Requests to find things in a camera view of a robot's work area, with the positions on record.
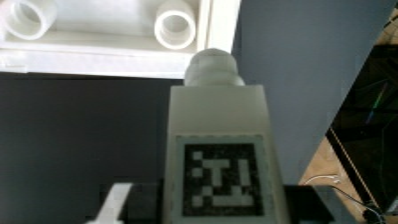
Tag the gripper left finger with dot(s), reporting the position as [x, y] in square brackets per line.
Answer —
[129, 204]

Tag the white leg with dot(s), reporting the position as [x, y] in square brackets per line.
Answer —
[222, 188]

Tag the white square tabletop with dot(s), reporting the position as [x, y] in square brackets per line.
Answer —
[112, 37]

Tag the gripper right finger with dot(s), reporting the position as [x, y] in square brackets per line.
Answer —
[314, 205]

